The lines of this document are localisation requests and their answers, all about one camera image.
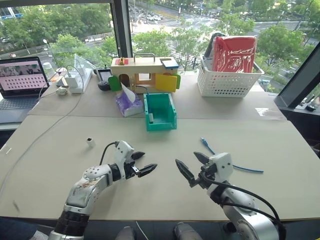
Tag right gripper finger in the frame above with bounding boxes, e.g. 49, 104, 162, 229
174, 158, 196, 188
193, 151, 211, 166

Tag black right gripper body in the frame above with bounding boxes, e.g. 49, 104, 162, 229
188, 161, 219, 190

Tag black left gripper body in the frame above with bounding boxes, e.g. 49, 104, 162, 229
123, 156, 141, 180

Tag green plastic bin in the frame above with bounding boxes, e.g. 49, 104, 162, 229
142, 92, 178, 132

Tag purple tissue pack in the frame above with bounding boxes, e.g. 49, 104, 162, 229
115, 83, 145, 118

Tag grey rounded shape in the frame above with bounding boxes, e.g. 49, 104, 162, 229
173, 221, 204, 240
115, 225, 137, 240

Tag green box door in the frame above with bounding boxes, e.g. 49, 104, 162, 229
107, 75, 122, 92

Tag white perforated plastic basket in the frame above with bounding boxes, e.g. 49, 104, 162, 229
196, 54, 266, 98

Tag yellow box door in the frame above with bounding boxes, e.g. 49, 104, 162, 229
155, 73, 178, 94

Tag black computer mouse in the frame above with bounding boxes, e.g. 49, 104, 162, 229
97, 80, 112, 92

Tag clear tape patch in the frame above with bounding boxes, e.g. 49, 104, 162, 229
254, 107, 279, 118

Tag wooden latch box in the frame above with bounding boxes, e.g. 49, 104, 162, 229
110, 56, 181, 94

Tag black handheld controller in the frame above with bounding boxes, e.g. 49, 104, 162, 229
96, 67, 113, 82

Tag blue box lid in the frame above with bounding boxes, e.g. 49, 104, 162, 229
159, 58, 180, 70

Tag white power adapter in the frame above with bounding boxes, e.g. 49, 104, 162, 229
64, 70, 82, 89

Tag clear acrylic stand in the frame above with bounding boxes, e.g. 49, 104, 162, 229
73, 53, 97, 94

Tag red plastic-wrapped package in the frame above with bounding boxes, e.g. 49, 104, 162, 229
212, 35, 257, 74

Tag dark grey pouch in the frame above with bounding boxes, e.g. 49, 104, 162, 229
203, 31, 225, 61

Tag dark slanted window beam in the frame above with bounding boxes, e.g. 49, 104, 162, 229
273, 44, 320, 109

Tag blue jeans leg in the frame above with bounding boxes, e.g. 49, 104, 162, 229
0, 216, 39, 240

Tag open laptop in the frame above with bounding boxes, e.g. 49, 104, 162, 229
0, 56, 50, 125

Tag blue cable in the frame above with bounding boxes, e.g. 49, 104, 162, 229
199, 136, 265, 174

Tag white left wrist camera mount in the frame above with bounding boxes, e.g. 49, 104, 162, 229
112, 140, 136, 180

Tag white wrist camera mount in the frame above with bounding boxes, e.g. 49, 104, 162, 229
208, 152, 234, 184
112, 140, 136, 180

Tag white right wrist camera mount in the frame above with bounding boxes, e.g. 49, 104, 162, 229
208, 152, 234, 184

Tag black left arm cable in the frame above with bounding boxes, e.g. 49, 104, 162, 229
99, 141, 120, 166

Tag long white cable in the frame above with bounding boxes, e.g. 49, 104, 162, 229
0, 65, 85, 201

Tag metal box handle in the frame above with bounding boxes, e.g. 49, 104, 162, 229
133, 52, 156, 64

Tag black window frame post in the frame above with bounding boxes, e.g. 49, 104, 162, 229
109, 0, 134, 60

